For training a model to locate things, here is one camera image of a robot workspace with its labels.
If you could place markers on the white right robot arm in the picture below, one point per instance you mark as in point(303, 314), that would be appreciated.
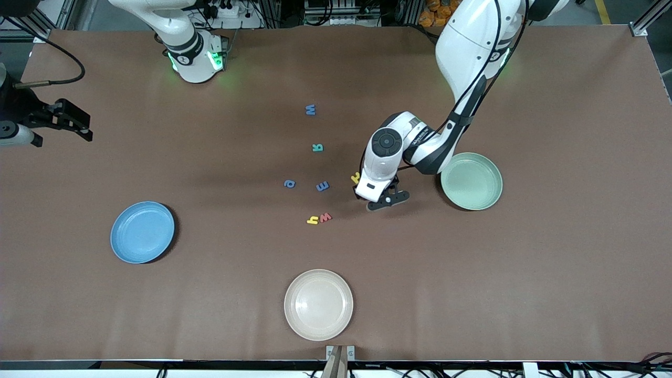
point(191, 58)

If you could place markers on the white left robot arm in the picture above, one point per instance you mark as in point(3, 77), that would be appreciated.
point(467, 52)

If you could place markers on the metal camera pole bracket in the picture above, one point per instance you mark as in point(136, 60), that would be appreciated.
point(340, 362)

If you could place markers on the blue foam small m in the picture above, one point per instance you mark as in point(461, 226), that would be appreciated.
point(322, 186)

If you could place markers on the white power strip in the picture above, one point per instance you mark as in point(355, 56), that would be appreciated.
point(239, 23)

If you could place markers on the green plate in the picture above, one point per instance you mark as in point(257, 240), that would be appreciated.
point(475, 184)

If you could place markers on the blue foam capital W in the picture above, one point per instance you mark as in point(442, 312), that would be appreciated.
point(310, 109)

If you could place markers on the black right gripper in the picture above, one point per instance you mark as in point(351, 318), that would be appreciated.
point(22, 107)

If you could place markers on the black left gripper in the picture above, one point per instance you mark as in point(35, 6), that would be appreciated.
point(396, 180)

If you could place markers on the beige plate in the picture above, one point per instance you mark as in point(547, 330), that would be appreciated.
point(318, 304)

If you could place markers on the aluminium frame profile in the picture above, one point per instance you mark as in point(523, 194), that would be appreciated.
point(18, 35)
point(646, 23)

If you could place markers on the red foam small w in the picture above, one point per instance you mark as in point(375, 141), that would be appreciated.
point(325, 218)

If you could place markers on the brown table cover sheet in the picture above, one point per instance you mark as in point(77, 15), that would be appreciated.
point(472, 289)

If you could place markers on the orange bags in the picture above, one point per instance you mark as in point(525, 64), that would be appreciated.
point(436, 13)

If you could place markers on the yellow foam small h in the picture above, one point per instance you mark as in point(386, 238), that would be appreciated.
point(313, 221)

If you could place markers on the blue plate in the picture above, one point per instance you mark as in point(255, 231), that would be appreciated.
point(142, 232)

